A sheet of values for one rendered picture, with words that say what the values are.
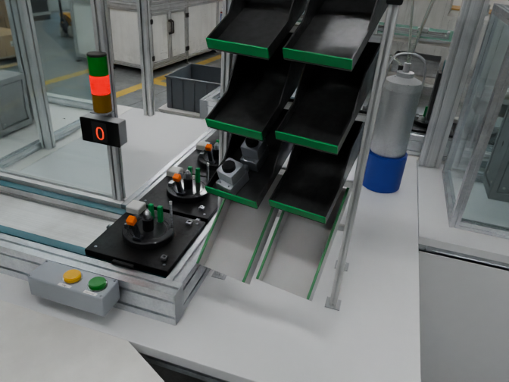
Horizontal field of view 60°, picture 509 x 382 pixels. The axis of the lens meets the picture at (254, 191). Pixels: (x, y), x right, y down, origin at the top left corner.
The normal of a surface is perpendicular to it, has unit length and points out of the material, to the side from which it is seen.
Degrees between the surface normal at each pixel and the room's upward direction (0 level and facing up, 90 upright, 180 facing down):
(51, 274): 0
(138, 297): 90
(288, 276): 45
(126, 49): 90
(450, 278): 90
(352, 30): 25
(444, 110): 90
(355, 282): 0
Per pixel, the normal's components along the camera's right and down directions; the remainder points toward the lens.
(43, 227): 0.06, -0.87
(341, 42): -0.14, -0.61
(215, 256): -0.29, -0.32
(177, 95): -0.30, 0.46
